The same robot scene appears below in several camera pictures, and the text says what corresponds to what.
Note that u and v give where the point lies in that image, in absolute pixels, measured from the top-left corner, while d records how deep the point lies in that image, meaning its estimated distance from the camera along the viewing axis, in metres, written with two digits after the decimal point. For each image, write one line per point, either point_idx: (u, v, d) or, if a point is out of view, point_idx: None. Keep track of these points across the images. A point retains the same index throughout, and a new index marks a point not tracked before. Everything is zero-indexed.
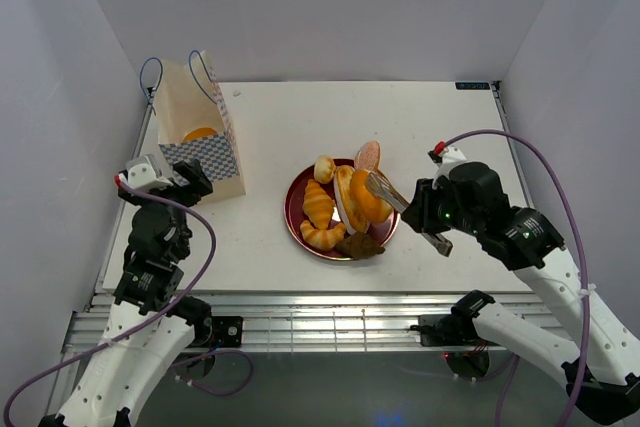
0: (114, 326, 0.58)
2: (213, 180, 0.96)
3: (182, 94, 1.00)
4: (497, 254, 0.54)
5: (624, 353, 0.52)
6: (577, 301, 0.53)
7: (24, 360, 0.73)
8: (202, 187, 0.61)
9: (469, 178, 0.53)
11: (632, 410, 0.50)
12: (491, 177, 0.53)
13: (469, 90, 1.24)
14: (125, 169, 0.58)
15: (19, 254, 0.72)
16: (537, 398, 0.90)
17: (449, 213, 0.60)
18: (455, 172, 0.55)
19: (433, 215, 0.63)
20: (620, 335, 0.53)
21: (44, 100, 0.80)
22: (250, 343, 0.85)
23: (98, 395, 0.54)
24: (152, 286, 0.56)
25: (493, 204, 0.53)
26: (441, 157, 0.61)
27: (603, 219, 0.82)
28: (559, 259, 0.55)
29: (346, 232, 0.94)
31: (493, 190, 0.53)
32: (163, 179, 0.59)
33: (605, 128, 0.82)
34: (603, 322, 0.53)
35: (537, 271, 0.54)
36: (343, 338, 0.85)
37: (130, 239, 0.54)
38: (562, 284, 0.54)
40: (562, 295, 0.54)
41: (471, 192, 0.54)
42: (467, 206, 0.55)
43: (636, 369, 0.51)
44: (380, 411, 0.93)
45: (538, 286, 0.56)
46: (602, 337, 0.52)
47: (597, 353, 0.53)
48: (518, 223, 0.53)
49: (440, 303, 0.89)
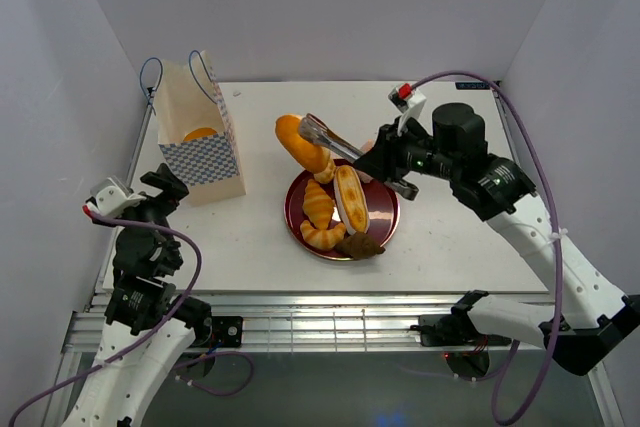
0: (107, 347, 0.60)
2: (214, 180, 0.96)
3: (182, 94, 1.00)
4: (469, 202, 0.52)
5: (596, 296, 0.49)
6: (548, 245, 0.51)
7: (25, 360, 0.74)
8: (176, 190, 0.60)
9: (454, 122, 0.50)
11: (604, 353, 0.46)
12: (477, 123, 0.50)
13: (470, 90, 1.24)
14: (91, 196, 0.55)
15: (20, 255, 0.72)
16: (536, 398, 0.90)
17: (422, 161, 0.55)
18: (438, 113, 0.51)
19: (402, 162, 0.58)
20: (593, 278, 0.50)
21: (44, 100, 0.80)
22: (250, 343, 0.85)
23: (96, 414, 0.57)
24: (142, 304, 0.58)
25: (472, 150, 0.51)
26: (406, 100, 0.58)
27: (603, 220, 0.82)
28: (531, 205, 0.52)
29: (346, 232, 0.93)
31: (476, 136, 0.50)
32: (135, 196, 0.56)
33: (605, 128, 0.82)
34: (575, 266, 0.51)
35: (508, 215, 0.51)
36: (343, 338, 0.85)
37: (117, 261, 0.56)
38: (533, 228, 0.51)
40: (534, 240, 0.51)
41: (453, 137, 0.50)
42: (445, 151, 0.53)
43: (609, 312, 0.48)
44: (380, 411, 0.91)
45: (508, 233, 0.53)
46: (573, 280, 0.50)
47: (569, 298, 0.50)
48: (490, 171, 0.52)
49: (440, 303, 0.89)
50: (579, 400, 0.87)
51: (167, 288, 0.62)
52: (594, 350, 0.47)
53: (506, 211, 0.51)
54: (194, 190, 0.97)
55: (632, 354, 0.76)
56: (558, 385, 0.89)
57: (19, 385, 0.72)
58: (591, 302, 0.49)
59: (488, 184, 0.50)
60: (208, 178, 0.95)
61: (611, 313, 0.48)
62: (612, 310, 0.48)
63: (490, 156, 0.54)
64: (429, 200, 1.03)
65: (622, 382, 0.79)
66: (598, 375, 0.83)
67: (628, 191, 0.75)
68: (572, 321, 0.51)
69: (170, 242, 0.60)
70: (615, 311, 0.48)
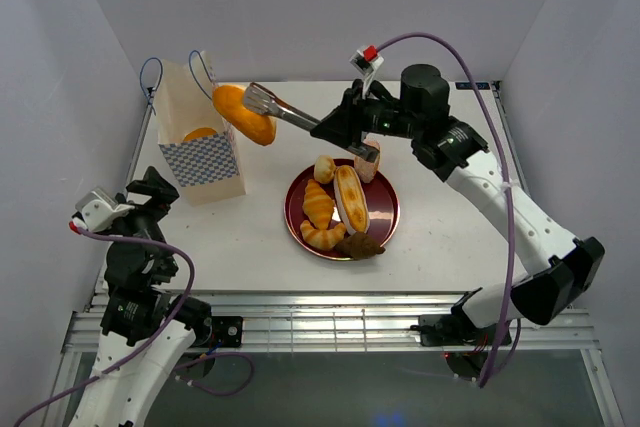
0: (104, 357, 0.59)
2: (214, 180, 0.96)
3: (182, 94, 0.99)
4: (426, 162, 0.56)
5: (548, 239, 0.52)
6: (500, 195, 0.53)
7: (25, 360, 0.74)
8: (166, 196, 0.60)
9: (419, 83, 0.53)
11: (558, 291, 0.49)
12: (441, 87, 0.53)
13: (470, 90, 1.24)
14: (76, 210, 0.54)
15: (19, 255, 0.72)
16: (537, 398, 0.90)
17: (389, 123, 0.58)
18: (407, 75, 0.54)
19: (367, 126, 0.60)
20: (543, 222, 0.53)
21: (44, 100, 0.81)
22: (250, 343, 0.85)
23: (95, 424, 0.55)
24: (136, 315, 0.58)
25: (435, 113, 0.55)
26: (370, 63, 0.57)
27: (604, 219, 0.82)
28: (483, 161, 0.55)
29: (346, 232, 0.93)
31: (440, 100, 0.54)
32: (122, 207, 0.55)
33: (605, 128, 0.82)
34: (527, 212, 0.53)
35: (462, 170, 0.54)
36: (343, 337, 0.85)
37: (109, 277, 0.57)
38: (485, 180, 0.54)
40: (486, 191, 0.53)
41: (418, 98, 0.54)
42: (411, 112, 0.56)
43: (560, 252, 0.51)
44: (379, 410, 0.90)
45: (464, 188, 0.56)
46: (525, 225, 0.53)
47: (523, 243, 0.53)
48: (447, 132, 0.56)
49: (440, 303, 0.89)
50: (581, 401, 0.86)
51: (161, 297, 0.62)
52: (552, 297, 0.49)
53: (458, 166, 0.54)
54: (194, 190, 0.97)
55: (633, 354, 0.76)
56: (559, 385, 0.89)
57: (19, 385, 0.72)
58: (543, 244, 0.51)
59: (444, 145, 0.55)
60: (207, 178, 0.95)
61: (563, 252, 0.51)
62: (564, 250, 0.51)
63: (452, 120, 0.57)
64: (429, 200, 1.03)
65: (623, 382, 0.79)
66: (599, 375, 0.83)
67: (628, 190, 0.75)
68: (528, 264, 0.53)
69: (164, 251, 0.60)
70: (566, 251, 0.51)
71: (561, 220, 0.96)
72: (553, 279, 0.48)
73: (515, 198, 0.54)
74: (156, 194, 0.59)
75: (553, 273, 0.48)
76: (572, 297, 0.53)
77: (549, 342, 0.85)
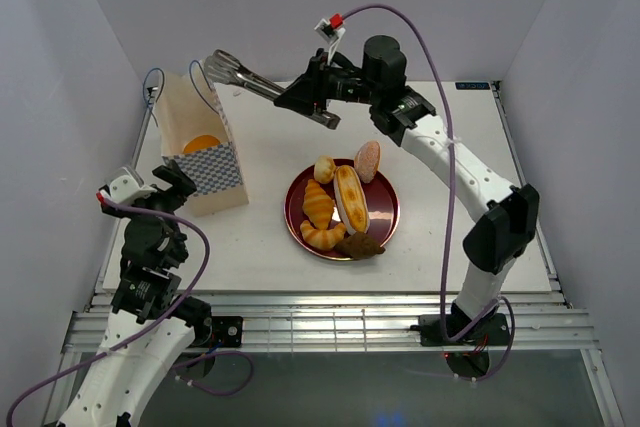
0: (112, 334, 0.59)
2: (217, 191, 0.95)
3: (180, 102, 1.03)
4: (382, 127, 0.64)
5: (487, 186, 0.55)
6: (444, 151, 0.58)
7: (24, 360, 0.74)
8: (184, 186, 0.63)
9: (380, 55, 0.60)
11: (494, 229, 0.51)
12: (399, 59, 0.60)
13: (470, 90, 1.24)
14: (105, 185, 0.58)
15: (19, 255, 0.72)
16: (536, 396, 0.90)
17: (353, 88, 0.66)
18: (370, 48, 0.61)
19: (333, 91, 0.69)
20: (484, 173, 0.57)
21: (44, 100, 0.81)
22: (250, 344, 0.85)
23: (98, 404, 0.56)
24: (148, 294, 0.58)
25: (392, 84, 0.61)
26: (334, 32, 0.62)
27: (605, 219, 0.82)
28: (431, 122, 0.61)
29: (346, 232, 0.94)
31: (396, 73, 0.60)
32: (146, 188, 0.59)
33: (605, 128, 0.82)
34: (469, 165, 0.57)
35: (410, 131, 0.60)
36: (343, 337, 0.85)
37: (125, 251, 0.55)
38: (432, 139, 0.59)
40: (431, 148, 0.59)
41: (378, 70, 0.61)
42: (372, 82, 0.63)
43: (497, 197, 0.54)
44: (380, 410, 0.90)
45: (417, 149, 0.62)
46: (466, 175, 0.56)
47: (468, 193, 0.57)
48: (402, 102, 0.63)
49: (440, 303, 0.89)
50: (581, 402, 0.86)
51: (172, 281, 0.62)
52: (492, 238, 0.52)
53: (408, 128, 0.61)
54: (197, 200, 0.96)
55: (634, 355, 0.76)
56: (560, 385, 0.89)
57: (18, 386, 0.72)
58: (482, 192, 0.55)
59: (397, 112, 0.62)
60: (210, 189, 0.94)
61: (499, 197, 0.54)
62: (501, 195, 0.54)
63: (408, 90, 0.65)
64: (429, 200, 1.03)
65: (623, 384, 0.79)
66: (599, 375, 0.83)
67: (630, 191, 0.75)
68: (475, 214, 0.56)
69: (177, 234, 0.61)
70: (503, 196, 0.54)
71: (562, 219, 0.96)
72: (488, 221, 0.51)
73: (458, 153, 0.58)
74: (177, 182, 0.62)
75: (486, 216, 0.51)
76: (520, 246, 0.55)
77: (546, 342, 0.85)
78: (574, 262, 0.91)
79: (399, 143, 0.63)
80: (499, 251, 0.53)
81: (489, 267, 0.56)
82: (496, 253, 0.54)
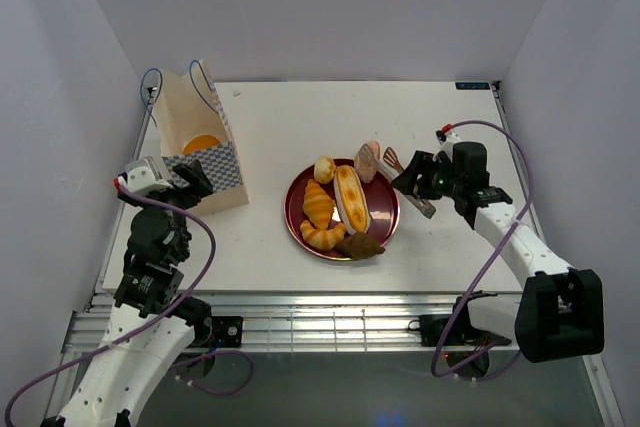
0: (114, 329, 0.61)
2: (217, 190, 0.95)
3: (183, 101, 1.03)
4: (460, 208, 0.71)
5: (541, 260, 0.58)
6: (506, 225, 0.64)
7: (23, 360, 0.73)
8: (201, 188, 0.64)
9: (463, 148, 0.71)
11: (541, 292, 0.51)
12: (480, 154, 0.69)
13: (470, 90, 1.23)
14: (124, 172, 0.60)
15: (19, 254, 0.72)
16: (537, 398, 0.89)
17: (442, 180, 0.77)
18: (458, 144, 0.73)
19: (428, 182, 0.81)
20: (542, 250, 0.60)
21: (44, 99, 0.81)
22: (250, 343, 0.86)
23: (98, 397, 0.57)
24: (151, 288, 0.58)
25: (473, 173, 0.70)
26: (445, 136, 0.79)
27: (604, 219, 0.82)
28: (501, 207, 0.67)
29: (346, 232, 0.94)
31: (475, 164, 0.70)
32: (163, 182, 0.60)
33: (605, 127, 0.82)
34: (528, 241, 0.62)
35: (483, 209, 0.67)
36: (343, 337, 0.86)
37: (130, 242, 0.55)
38: (499, 218, 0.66)
40: (497, 224, 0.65)
41: (462, 160, 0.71)
42: (457, 173, 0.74)
43: (548, 269, 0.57)
44: (380, 410, 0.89)
45: (486, 227, 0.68)
46: (522, 248, 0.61)
47: (522, 263, 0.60)
48: (483, 190, 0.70)
49: (440, 304, 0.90)
50: (580, 400, 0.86)
51: (175, 277, 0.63)
52: (536, 311, 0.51)
53: (480, 207, 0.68)
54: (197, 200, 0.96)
55: (634, 355, 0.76)
56: (560, 385, 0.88)
57: (18, 387, 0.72)
58: (534, 263, 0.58)
59: (475, 196, 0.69)
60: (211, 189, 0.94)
61: (551, 272, 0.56)
62: (554, 270, 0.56)
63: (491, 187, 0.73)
64: None
65: (621, 381, 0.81)
66: (599, 376, 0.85)
67: (630, 191, 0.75)
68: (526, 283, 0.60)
69: (182, 232, 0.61)
70: (558, 271, 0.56)
71: (560, 218, 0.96)
72: (533, 289, 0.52)
73: (520, 230, 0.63)
74: (195, 183, 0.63)
75: (533, 284, 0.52)
76: (571, 339, 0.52)
77: None
78: (572, 262, 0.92)
79: (474, 224, 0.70)
80: (548, 334, 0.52)
81: (534, 350, 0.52)
82: (542, 332, 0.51)
